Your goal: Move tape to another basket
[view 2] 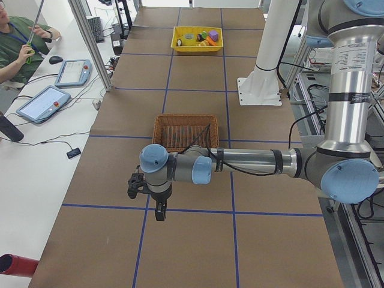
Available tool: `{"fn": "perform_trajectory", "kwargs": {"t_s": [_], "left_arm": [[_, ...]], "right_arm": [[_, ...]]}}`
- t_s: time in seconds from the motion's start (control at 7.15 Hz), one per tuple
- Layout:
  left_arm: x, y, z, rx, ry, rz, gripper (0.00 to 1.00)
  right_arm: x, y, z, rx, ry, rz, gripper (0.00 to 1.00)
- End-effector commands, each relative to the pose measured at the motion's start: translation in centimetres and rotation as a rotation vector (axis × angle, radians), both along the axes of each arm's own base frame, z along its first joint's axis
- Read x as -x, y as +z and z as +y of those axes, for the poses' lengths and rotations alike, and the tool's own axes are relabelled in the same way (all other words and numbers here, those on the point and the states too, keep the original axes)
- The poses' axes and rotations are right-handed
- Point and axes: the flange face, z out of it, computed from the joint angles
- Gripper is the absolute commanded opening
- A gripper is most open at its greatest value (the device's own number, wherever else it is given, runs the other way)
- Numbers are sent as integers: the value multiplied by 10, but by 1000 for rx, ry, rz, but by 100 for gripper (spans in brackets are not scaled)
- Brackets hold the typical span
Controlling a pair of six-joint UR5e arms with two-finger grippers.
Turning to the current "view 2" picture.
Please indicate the brown wicker basket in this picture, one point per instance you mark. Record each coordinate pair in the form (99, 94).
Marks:
(178, 132)

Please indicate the yellow plastic basket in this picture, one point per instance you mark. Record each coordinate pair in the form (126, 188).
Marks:
(179, 31)

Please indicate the small black usb device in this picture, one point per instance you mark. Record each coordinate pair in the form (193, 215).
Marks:
(73, 153)

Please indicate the near teach pendant tablet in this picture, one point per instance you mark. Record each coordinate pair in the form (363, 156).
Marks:
(42, 106)

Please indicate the teach pendant tablet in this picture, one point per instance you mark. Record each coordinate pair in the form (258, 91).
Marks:
(42, 106)
(73, 73)

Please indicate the red cylinder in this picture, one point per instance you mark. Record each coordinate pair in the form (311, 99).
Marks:
(18, 266)

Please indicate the far teach pendant tablet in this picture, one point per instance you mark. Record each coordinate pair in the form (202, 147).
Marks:
(73, 73)

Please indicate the black bottle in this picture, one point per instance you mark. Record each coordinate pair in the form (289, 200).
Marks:
(10, 130)

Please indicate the toy carrot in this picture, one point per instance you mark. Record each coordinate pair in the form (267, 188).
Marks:
(211, 41)

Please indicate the small black-lidded jar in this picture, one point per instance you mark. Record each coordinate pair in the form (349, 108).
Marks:
(201, 36)

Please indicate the purple foam block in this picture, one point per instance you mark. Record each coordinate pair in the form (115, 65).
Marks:
(214, 35)

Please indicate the black computer mouse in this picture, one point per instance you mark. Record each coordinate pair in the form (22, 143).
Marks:
(55, 60)

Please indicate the black keyboard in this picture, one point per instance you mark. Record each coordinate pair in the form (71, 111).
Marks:
(96, 29)

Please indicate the person in green shirt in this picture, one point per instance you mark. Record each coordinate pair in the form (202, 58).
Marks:
(23, 46)

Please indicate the white camera stand post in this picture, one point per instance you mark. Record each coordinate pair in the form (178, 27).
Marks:
(261, 87)

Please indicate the aluminium frame post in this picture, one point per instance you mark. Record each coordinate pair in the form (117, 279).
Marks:
(82, 22)

